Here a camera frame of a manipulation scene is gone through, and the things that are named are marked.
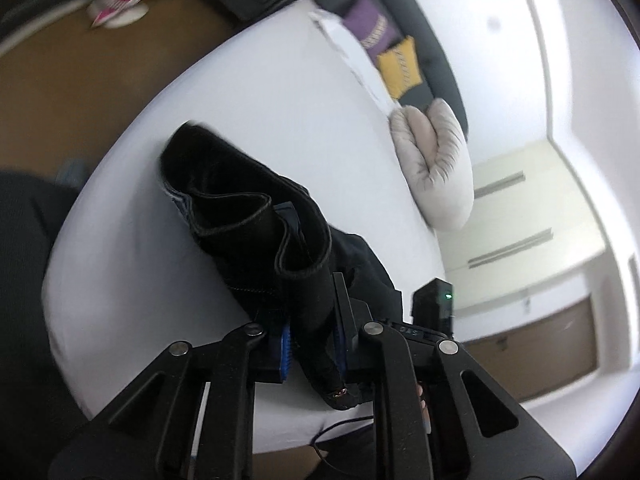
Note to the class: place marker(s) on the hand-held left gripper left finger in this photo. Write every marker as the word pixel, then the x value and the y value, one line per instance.
pixel 286 355

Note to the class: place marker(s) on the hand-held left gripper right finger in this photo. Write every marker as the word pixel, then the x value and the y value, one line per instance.
pixel 341 345

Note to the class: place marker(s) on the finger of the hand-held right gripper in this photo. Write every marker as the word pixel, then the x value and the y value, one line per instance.
pixel 286 216

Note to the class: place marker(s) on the black denim pants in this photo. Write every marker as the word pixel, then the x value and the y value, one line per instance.
pixel 240 195

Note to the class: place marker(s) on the person's right hand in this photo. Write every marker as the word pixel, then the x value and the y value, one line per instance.
pixel 422 402

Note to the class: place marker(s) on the folded beige duvet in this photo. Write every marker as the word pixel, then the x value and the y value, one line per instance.
pixel 440 170

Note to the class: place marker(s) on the bed with white sheet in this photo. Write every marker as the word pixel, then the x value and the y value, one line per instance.
pixel 150 270

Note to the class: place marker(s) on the white pillow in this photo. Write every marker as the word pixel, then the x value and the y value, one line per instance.
pixel 360 60

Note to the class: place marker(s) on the yellow patterned pillow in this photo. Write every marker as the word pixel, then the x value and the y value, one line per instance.
pixel 400 67

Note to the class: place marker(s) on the purple patterned pillow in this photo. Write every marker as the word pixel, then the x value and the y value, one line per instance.
pixel 372 22

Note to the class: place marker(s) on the dark grey padded headboard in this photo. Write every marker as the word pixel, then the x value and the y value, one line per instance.
pixel 430 35

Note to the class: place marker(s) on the person's dark clothing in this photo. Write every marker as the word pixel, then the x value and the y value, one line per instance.
pixel 30 310

